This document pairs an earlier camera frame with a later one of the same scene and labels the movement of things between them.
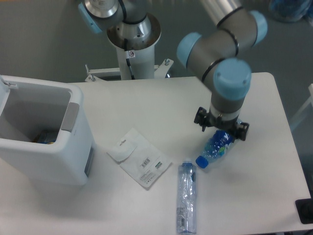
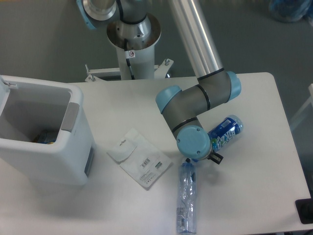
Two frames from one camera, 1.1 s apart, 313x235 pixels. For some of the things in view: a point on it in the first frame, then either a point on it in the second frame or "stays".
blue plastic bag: x=290 y=11 stays
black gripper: x=204 y=118 -> x=215 y=157
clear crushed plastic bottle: x=186 y=223 stays
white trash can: x=43 y=124 stays
